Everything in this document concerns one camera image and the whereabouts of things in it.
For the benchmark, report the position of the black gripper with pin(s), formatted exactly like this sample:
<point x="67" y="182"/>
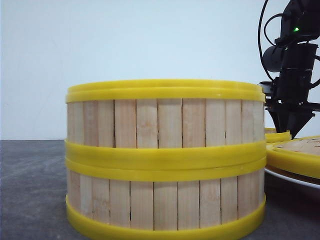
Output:
<point x="288" y="96"/>

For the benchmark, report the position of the bamboo steamer basket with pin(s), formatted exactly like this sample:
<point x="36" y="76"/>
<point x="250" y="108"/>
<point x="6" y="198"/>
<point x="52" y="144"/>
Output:
<point x="228" y="207"/>
<point x="169" y="125"/>
<point x="272" y="136"/>

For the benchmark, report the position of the bamboo steamer lid yellow rim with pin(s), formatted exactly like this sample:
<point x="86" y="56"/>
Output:
<point x="299" y="156"/>

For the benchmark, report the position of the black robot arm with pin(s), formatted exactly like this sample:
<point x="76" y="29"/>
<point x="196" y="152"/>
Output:
<point x="292" y="55"/>

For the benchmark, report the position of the white plate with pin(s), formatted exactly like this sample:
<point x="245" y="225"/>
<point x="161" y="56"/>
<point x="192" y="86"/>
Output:
<point x="293" y="179"/>

